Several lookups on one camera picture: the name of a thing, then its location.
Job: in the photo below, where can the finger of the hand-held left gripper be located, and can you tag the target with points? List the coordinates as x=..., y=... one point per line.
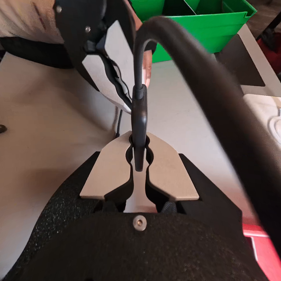
x=120, y=48
x=98, y=74

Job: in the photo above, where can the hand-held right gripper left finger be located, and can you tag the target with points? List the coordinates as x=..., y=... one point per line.
x=107, y=173

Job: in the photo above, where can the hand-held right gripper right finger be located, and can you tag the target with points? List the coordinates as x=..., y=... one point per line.
x=173, y=173

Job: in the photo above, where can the green plastic bin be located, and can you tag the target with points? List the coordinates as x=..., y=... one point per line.
x=208, y=33

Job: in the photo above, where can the red plastic bin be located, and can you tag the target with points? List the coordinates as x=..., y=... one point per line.
x=263, y=252

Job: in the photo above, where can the person's left hand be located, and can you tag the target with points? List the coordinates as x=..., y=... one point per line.
x=147, y=70

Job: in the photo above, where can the black ribbed wrist rest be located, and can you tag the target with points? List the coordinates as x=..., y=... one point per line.
x=33, y=52

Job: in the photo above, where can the instruction sheet on stand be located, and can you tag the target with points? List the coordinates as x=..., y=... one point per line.
x=259, y=109

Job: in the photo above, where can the black table grommet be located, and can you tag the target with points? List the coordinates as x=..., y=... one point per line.
x=2, y=129

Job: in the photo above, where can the dark red floor bin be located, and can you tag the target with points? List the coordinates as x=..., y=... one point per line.
x=270, y=50

